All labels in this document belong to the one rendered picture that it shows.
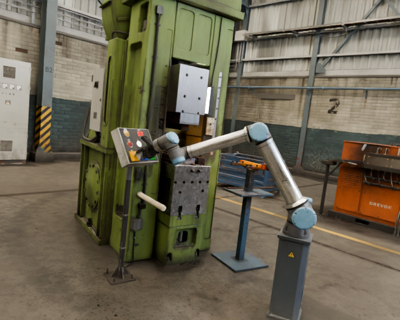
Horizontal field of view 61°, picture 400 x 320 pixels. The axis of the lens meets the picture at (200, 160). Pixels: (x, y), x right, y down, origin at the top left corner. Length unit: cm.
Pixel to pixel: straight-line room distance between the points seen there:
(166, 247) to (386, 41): 861
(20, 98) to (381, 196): 683
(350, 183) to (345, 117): 460
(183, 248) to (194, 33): 193
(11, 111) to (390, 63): 902
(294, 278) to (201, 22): 226
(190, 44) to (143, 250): 190
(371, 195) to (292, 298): 344
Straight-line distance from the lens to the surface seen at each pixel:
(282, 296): 258
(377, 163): 554
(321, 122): 1045
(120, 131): 250
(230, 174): 683
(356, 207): 583
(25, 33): 862
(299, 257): 245
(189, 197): 302
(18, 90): 781
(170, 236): 304
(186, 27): 317
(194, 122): 299
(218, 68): 331
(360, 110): 1010
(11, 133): 780
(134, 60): 328
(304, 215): 220
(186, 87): 294
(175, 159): 224
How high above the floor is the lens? 131
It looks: 7 degrees down
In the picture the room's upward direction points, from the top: 6 degrees clockwise
